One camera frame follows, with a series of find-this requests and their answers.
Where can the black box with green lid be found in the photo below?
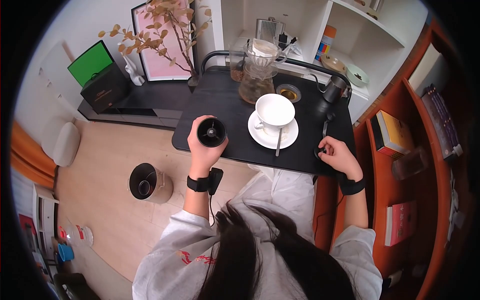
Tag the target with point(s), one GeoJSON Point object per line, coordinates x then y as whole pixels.
{"type": "Point", "coordinates": [100, 84]}

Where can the yellow book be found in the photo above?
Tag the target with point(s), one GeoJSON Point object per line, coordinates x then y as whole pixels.
{"type": "Point", "coordinates": [393, 133]}

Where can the person's left fingers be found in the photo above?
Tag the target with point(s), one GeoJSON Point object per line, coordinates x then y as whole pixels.
{"type": "Point", "coordinates": [193, 129]}

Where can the pale green bowl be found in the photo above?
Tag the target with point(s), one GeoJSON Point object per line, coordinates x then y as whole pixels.
{"type": "Point", "coordinates": [357, 75]}

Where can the white saucer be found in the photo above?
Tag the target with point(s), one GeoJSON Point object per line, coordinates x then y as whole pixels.
{"type": "Point", "coordinates": [288, 137]}

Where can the glass carafe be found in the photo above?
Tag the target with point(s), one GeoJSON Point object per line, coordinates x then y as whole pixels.
{"type": "Point", "coordinates": [257, 87]}

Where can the white shelf unit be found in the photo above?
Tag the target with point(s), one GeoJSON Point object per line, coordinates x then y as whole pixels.
{"type": "Point", "coordinates": [337, 41]}

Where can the person's body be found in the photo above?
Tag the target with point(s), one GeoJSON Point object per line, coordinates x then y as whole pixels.
{"type": "Point", "coordinates": [255, 258]}

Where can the glass dripper with paper filter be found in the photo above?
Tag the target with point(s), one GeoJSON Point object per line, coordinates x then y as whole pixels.
{"type": "Point", "coordinates": [264, 52]}

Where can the orange and white can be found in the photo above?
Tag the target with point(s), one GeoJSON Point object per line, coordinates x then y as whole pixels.
{"type": "Point", "coordinates": [325, 43]}

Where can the white figurine vase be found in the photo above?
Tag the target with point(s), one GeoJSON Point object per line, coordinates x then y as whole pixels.
{"type": "Point", "coordinates": [133, 71]}

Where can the white ceramic cup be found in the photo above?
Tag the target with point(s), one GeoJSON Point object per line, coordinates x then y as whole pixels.
{"type": "Point", "coordinates": [275, 111]}

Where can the person's left hand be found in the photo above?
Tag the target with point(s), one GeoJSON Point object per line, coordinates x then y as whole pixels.
{"type": "Point", "coordinates": [200, 157]}

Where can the brown glass tumbler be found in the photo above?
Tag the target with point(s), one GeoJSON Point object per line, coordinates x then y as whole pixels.
{"type": "Point", "coordinates": [410, 163]}

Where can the round gold-rimmed lid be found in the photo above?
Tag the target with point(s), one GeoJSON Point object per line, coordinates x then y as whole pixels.
{"type": "Point", "coordinates": [288, 92]}

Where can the orange wooden bookshelf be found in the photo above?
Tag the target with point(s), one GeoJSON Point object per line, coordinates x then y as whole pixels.
{"type": "Point", "coordinates": [412, 180]}

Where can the person's legs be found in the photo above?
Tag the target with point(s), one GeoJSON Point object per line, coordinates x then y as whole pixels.
{"type": "Point", "coordinates": [279, 191]}

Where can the pink framed picture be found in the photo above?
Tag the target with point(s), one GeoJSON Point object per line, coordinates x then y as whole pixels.
{"type": "Point", "coordinates": [165, 48]}

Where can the dried leaf branch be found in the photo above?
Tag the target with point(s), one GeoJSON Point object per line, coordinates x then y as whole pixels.
{"type": "Point", "coordinates": [161, 33]}

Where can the person's right hand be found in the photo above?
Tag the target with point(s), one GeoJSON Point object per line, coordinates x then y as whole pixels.
{"type": "Point", "coordinates": [343, 157]}

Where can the red book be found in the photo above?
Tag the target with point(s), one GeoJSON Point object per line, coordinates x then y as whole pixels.
{"type": "Point", "coordinates": [401, 223]}

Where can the black low cabinet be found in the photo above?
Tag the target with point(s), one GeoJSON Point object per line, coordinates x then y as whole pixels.
{"type": "Point", "coordinates": [138, 107]}

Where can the metal waste bin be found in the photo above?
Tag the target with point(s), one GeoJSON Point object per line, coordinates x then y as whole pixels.
{"type": "Point", "coordinates": [149, 183]}

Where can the clear plastic bottle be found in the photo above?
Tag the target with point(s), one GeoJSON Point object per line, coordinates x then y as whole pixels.
{"type": "Point", "coordinates": [77, 235]}

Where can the person's right thumb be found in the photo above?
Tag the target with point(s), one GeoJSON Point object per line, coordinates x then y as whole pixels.
{"type": "Point", "coordinates": [325, 155]}

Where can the white drawer cabinet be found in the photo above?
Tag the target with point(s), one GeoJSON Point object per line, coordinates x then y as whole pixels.
{"type": "Point", "coordinates": [45, 219]}

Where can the blue cup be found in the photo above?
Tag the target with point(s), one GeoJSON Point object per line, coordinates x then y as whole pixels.
{"type": "Point", "coordinates": [65, 252]}

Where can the white cushioned stool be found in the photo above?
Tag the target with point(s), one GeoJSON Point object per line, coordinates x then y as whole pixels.
{"type": "Point", "coordinates": [65, 144]}

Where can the metal teaspoon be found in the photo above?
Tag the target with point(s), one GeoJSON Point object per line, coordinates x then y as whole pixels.
{"type": "Point", "coordinates": [279, 144]}

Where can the dark purple book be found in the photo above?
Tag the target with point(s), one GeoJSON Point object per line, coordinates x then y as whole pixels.
{"type": "Point", "coordinates": [442, 123]}

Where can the glass jar with coffee beans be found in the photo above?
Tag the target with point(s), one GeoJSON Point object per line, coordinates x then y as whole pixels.
{"type": "Point", "coordinates": [237, 65]}

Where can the black wrist band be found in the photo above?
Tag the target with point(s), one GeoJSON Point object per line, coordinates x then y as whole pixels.
{"type": "Point", "coordinates": [205, 182]}
{"type": "Point", "coordinates": [350, 185]}

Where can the person's right index finger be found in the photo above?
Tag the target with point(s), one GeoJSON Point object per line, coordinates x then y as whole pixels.
{"type": "Point", "coordinates": [327, 141]}

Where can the black coffee grinder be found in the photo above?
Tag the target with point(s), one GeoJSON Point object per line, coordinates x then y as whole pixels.
{"type": "Point", "coordinates": [212, 132]}

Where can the black gooseneck kettle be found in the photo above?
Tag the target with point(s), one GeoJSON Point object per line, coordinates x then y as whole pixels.
{"type": "Point", "coordinates": [334, 89]}

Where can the person's left thumb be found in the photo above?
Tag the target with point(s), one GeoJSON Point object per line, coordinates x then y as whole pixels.
{"type": "Point", "coordinates": [224, 144]}

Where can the orange curtain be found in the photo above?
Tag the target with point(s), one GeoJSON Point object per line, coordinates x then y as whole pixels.
{"type": "Point", "coordinates": [30, 157]}

